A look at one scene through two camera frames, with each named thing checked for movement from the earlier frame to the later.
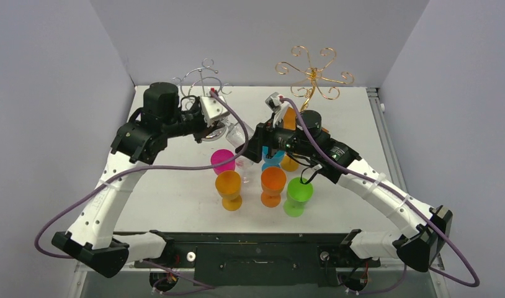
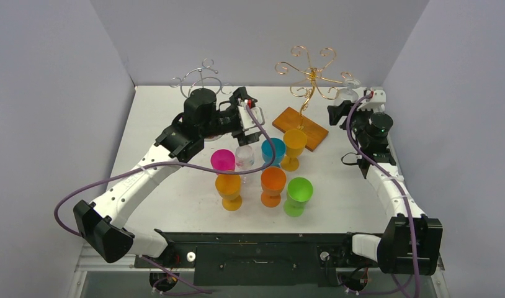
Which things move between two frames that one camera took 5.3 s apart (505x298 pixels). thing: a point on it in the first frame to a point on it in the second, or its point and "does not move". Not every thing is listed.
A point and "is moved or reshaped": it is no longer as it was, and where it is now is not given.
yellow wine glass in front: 228,184 does not move
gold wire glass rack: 314,75 does not move
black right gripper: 258,142 to 345,113
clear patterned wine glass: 235,134 is moved or reshaped
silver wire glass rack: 201,82 does not move
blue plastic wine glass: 273,162 does not move
